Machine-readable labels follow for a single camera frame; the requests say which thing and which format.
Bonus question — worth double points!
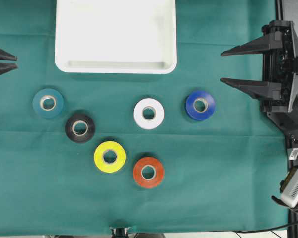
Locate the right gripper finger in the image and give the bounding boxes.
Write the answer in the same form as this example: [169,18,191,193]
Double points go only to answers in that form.
[221,36,271,56]
[220,78,281,100]

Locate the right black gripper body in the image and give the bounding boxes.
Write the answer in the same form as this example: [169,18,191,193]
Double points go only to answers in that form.
[260,20,298,137]

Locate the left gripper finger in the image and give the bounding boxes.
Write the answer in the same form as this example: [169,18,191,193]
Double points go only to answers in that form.
[0,63,17,75]
[0,48,17,61]

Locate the blue tape roll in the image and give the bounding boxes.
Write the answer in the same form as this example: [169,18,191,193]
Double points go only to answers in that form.
[185,90,216,121]

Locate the black tape roll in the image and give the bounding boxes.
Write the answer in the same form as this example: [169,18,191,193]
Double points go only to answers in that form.
[65,113,96,143]

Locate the white tape roll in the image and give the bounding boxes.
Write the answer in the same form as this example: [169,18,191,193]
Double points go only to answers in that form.
[133,98,165,130]

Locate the yellow tape roll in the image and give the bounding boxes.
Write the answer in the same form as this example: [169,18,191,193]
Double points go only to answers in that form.
[94,141,127,173]

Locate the teal tape roll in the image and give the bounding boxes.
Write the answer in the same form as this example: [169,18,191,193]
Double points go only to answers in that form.
[32,88,64,119]

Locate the white plastic case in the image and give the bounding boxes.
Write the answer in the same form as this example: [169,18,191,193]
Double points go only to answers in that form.
[55,0,177,74]

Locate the red tape roll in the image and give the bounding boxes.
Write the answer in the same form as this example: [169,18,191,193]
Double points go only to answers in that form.
[133,157,164,189]

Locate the white perforated device box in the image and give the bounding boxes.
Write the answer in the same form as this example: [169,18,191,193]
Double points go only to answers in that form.
[281,168,298,208]

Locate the small white bracket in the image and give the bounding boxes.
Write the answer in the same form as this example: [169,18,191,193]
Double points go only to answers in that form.
[287,148,298,160]

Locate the black cable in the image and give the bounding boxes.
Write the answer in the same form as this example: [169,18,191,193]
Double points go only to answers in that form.
[234,222,298,234]

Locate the black camera clamp mount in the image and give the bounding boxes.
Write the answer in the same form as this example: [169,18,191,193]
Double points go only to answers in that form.
[110,227,130,238]

